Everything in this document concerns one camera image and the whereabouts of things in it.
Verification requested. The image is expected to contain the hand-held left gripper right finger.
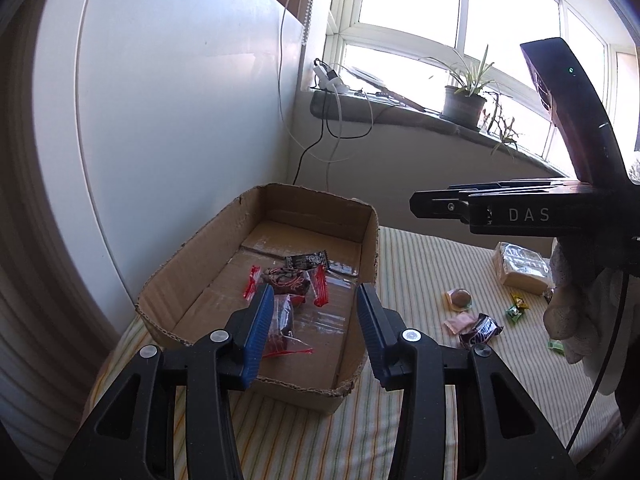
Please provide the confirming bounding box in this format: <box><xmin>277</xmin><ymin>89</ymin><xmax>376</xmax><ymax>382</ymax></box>
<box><xmin>356</xmin><ymin>283</ymin><xmax>581</xmax><ymax>480</ymax></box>

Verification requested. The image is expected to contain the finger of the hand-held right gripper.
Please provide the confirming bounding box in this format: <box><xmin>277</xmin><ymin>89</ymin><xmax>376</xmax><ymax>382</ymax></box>
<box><xmin>409</xmin><ymin>188</ymin><xmax>472</xmax><ymax>221</ymax></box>
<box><xmin>447</xmin><ymin>178</ymin><xmax>582</xmax><ymax>194</ymax></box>

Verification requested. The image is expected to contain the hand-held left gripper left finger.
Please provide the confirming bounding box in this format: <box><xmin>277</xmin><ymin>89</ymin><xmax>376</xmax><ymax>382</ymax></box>
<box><xmin>52</xmin><ymin>284</ymin><xmax>276</xmax><ymax>480</ymax></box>

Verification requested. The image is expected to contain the small round snack packet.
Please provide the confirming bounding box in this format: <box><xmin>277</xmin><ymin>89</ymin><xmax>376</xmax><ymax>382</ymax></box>
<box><xmin>444</xmin><ymin>288</ymin><xmax>473</xmax><ymax>311</ymax></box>

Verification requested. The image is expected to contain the brown chocolate bar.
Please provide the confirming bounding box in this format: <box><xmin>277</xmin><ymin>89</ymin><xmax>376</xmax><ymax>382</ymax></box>
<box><xmin>459</xmin><ymin>313</ymin><xmax>505</xmax><ymax>351</ymax></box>

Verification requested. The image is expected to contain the yellow green candy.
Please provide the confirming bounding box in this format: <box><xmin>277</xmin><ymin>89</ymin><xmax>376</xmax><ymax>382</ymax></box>
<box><xmin>505</xmin><ymin>294</ymin><xmax>530</xmax><ymax>324</ymax></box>

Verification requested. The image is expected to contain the brown cardboard box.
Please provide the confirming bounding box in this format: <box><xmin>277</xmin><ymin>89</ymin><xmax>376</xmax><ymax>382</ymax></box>
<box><xmin>136</xmin><ymin>183</ymin><xmax>381</xmax><ymax>415</ymax></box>

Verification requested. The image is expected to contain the person's right hand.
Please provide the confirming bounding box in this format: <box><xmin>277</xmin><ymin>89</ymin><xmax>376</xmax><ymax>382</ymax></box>
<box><xmin>542</xmin><ymin>240</ymin><xmax>626</xmax><ymax>396</ymax></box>

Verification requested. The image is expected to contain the red-ended clear wrapped brown cake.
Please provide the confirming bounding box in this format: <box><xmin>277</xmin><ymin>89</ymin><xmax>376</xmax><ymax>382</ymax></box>
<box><xmin>262</xmin><ymin>294</ymin><xmax>315</xmax><ymax>359</ymax></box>
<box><xmin>243</xmin><ymin>265</ymin><xmax>331</xmax><ymax>309</ymax></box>

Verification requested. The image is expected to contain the small trailing plant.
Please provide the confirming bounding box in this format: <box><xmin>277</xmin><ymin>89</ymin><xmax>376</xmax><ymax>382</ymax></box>
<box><xmin>482</xmin><ymin>105</ymin><xmax>524</xmax><ymax>159</ymax></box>

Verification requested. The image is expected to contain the small black snack packet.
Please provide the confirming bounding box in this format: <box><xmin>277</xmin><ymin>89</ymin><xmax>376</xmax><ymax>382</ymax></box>
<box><xmin>285</xmin><ymin>251</ymin><xmax>329</xmax><ymax>270</ymax></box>

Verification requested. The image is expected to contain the small pink snack packet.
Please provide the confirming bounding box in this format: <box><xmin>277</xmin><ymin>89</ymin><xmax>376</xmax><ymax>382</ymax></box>
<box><xmin>445</xmin><ymin>311</ymin><xmax>478</xmax><ymax>335</ymax></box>

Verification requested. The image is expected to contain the clear wrapped cracker pack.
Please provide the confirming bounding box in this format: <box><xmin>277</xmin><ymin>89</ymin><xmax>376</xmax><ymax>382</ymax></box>
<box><xmin>491</xmin><ymin>241</ymin><xmax>556</xmax><ymax>296</ymax></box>

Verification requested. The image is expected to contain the potted spider plant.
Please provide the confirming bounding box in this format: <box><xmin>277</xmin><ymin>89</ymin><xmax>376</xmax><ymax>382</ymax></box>
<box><xmin>425</xmin><ymin>45</ymin><xmax>501</xmax><ymax>127</ymax></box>

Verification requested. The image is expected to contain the dark stone window sill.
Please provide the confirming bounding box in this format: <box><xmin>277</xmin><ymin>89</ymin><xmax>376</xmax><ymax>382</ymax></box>
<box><xmin>310</xmin><ymin>87</ymin><xmax>576</xmax><ymax>177</ymax></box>

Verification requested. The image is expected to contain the dark long tool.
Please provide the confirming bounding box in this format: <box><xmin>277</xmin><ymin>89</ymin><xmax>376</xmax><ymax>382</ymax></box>
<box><xmin>370</xmin><ymin>84</ymin><xmax>437</xmax><ymax>112</ymax></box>

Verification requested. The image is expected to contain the white round dish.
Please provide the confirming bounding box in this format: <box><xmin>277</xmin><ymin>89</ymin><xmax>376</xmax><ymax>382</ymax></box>
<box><xmin>345</xmin><ymin>64</ymin><xmax>387</xmax><ymax>87</ymax></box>

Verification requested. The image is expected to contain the white power strip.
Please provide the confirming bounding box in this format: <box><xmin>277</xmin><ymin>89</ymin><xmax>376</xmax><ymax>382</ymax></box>
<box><xmin>313</xmin><ymin>59</ymin><xmax>351</xmax><ymax>95</ymax></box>

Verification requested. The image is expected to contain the white board panel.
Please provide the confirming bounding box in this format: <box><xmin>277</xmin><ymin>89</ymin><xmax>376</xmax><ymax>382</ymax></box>
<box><xmin>30</xmin><ymin>0</ymin><xmax>307</xmax><ymax>338</ymax></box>

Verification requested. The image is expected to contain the white window frame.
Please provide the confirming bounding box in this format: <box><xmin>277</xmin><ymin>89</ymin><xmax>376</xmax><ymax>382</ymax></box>
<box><xmin>322</xmin><ymin>0</ymin><xmax>640</xmax><ymax>161</ymax></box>

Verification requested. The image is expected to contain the white cable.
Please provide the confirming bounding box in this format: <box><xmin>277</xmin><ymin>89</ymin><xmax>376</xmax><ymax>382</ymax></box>
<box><xmin>277</xmin><ymin>0</ymin><xmax>376</xmax><ymax>193</ymax></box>

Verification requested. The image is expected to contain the beaded blind cord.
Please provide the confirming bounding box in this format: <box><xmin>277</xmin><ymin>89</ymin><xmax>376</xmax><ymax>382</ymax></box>
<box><xmin>303</xmin><ymin>0</ymin><xmax>321</xmax><ymax>48</ymax></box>

